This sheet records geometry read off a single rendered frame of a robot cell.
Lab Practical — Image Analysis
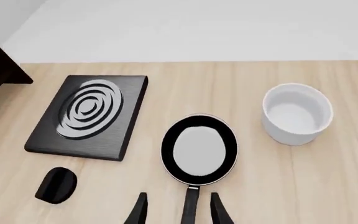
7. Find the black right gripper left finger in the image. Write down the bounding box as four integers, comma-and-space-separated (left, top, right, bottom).
123, 192, 149, 224

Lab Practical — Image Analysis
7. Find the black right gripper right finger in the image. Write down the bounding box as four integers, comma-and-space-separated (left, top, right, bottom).
210, 192, 236, 224

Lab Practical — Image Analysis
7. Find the black frying pan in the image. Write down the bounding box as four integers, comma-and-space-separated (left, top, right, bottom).
160, 113, 239, 224

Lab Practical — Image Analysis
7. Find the round black stove knob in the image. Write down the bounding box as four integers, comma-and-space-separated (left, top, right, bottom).
34, 166, 78, 205

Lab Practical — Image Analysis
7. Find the flat black stove plate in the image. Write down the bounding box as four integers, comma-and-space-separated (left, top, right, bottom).
24, 75, 149, 162

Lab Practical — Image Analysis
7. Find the white ceramic bowl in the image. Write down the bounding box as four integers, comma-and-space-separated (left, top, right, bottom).
261, 83, 334, 147

